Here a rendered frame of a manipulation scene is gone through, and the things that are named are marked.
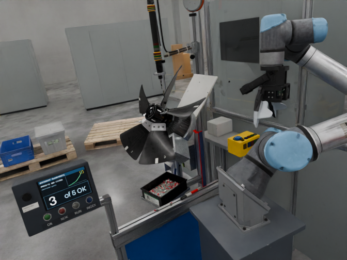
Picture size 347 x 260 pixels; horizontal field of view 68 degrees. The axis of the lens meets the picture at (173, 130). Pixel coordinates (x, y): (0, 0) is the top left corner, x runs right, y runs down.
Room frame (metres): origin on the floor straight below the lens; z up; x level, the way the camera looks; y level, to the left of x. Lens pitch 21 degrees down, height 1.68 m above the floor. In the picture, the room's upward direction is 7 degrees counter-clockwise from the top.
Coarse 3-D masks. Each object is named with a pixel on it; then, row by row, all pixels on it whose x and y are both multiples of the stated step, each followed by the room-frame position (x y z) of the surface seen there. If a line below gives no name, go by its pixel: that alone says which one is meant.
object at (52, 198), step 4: (56, 192) 0.80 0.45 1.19; (48, 196) 0.78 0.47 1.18; (52, 196) 0.79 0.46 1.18; (56, 196) 0.79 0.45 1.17; (44, 200) 0.77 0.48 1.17; (48, 200) 0.78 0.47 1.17; (52, 200) 0.78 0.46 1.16; (56, 200) 0.79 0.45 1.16; (60, 200) 0.79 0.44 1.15; (48, 204) 0.77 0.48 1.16; (52, 204) 0.78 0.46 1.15; (56, 204) 0.78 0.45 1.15; (60, 204) 0.79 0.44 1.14; (48, 208) 0.77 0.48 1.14
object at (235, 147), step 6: (246, 132) 1.39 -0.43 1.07; (228, 138) 1.34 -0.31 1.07; (252, 138) 1.30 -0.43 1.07; (228, 144) 1.34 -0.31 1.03; (234, 144) 1.29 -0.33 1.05; (240, 144) 1.26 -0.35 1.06; (228, 150) 1.34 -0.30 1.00; (234, 150) 1.29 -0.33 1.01; (240, 150) 1.26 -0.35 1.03; (246, 150) 1.28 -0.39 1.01; (240, 156) 1.26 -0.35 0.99
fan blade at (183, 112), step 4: (200, 100) 1.43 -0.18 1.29; (192, 104) 1.43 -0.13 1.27; (196, 104) 1.39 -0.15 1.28; (200, 104) 1.36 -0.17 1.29; (176, 108) 1.49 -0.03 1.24; (180, 108) 1.43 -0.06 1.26; (184, 108) 1.40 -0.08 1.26; (188, 108) 1.38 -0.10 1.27; (192, 108) 1.36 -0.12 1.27; (196, 108) 1.33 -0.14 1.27; (168, 112) 1.45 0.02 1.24; (172, 112) 1.42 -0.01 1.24; (176, 112) 1.39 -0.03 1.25; (180, 112) 1.37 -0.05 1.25; (184, 112) 1.34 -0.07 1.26; (188, 112) 1.33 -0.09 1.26; (192, 112) 1.31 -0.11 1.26; (176, 116) 1.35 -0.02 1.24; (180, 116) 1.33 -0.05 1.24; (184, 116) 1.31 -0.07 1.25; (188, 116) 1.29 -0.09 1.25
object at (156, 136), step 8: (152, 136) 1.44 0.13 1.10; (160, 136) 1.44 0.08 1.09; (168, 136) 1.44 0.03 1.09; (152, 144) 1.39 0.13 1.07; (160, 144) 1.39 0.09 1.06; (168, 144) 1.39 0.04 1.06; (144, 152) 1.37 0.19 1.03; (152, 152) 1.35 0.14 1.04; (160, 152) 1.34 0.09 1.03; (168, 152) 1.33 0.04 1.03; (144, 160) 1.33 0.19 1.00; (152, 160) 1.31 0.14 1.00; (160, 160) 1.30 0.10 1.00; (168, 160) 1.29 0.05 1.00
